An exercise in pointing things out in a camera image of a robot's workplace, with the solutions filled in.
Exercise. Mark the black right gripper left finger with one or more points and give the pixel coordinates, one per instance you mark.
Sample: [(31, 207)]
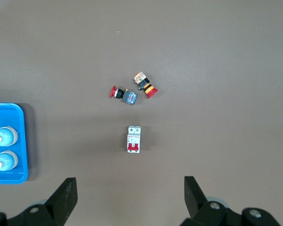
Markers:
[(61, 200)]

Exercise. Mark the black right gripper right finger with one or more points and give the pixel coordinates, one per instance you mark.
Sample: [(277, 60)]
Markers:
[(198, 202)]

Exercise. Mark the blue desk bell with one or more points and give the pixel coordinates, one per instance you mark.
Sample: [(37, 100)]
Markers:
[(5, 136), (5, 160)]

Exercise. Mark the blue plastic tray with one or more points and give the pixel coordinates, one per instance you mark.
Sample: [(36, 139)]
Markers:
[(4, 113)]

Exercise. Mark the red push button black block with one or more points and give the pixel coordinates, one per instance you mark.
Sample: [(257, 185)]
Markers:
[(123, 95)]

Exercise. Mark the red emergency button yellow collar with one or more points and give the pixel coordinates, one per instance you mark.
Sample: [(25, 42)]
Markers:
[(146, 86)]

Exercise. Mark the brown table mat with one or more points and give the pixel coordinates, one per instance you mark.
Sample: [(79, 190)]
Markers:
[(202, 70)]

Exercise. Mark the white circuit breaker red switch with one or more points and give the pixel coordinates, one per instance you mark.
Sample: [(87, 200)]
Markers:
[(133, 139)]

